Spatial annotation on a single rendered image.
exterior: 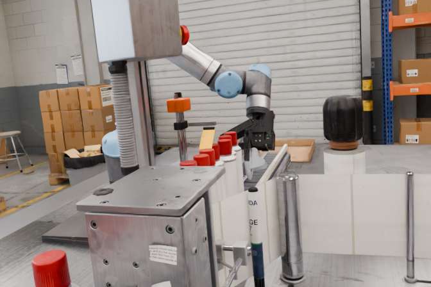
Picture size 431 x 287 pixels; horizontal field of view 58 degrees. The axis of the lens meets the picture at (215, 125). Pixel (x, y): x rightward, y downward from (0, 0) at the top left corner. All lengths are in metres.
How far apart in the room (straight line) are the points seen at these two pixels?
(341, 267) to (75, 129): 4.23
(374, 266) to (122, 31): 0.62
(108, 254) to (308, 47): 4.87
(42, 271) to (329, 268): 0.52
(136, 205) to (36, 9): 6.99
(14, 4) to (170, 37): 6.98
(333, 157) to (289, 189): 0.21
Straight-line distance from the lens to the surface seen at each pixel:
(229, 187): 0.94
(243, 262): 0.58
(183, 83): 5.67
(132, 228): 0.37
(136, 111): 0.83
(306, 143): 1.98
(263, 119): 1.19
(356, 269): 0.79
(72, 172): 3.47
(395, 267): 0.81
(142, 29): 0.69
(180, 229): 0.35
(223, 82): 1.07
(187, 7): 5.64
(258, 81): 1.22
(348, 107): 0.83
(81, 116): 4.73
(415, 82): 4.56
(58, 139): 4.97
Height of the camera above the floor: 1.26
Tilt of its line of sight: 9 degrees down
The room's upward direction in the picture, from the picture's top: 5 degrees counter-clockwise
